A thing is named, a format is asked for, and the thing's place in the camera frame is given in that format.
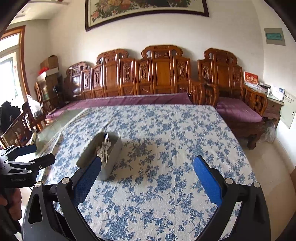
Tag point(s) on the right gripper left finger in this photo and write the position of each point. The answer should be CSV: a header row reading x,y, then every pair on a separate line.
x,y
52,211

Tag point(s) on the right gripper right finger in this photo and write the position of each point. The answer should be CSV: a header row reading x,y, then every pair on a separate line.
x,y
252,222

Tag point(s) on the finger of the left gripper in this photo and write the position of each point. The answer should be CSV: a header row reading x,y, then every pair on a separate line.
x,y
25,148
34,165

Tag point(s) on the person's left hand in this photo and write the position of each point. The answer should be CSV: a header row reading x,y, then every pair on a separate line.
x,y
15,204

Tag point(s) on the dark wooden side chair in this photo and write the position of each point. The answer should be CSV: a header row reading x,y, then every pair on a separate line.
x,y
21,130

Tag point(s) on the white plastic bag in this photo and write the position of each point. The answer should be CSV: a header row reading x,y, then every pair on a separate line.
x,y
35,107

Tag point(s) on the stacked cardboard boxes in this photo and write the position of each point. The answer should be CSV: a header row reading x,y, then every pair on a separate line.
x,y
47,84

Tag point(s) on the silver fork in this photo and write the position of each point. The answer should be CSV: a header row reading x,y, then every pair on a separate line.
x,y
105,146

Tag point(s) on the metal rectangular tray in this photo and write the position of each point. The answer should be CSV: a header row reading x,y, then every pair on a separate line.
x,y
113,152

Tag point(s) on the blue floral tablecloth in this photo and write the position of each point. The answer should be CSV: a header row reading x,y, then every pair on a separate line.
x,y
153,192

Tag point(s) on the purple armchair cushion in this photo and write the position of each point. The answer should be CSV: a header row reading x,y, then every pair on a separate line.
x,y
232,109

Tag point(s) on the wooden side table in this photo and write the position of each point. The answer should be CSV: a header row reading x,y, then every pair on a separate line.
x,y
272,112

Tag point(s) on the framed floral painting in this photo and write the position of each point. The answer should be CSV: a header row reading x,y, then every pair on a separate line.
x,y
101,12

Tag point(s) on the purple sofa cushion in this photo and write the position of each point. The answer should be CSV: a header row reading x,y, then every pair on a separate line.
x,y
178,98

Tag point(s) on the red calendar card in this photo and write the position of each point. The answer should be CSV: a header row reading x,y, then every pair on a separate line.
x,y
251,80

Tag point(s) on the carved wooden armchair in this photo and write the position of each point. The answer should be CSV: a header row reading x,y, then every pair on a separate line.
x,y
221,72

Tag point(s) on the carved wooden sofa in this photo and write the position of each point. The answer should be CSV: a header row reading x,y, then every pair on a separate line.
x,y
162,69

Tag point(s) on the white wall panel box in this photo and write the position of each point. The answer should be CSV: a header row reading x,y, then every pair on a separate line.
x,y
287,112

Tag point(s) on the green wall sign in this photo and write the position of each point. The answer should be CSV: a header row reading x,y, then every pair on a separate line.
x,y
274,36

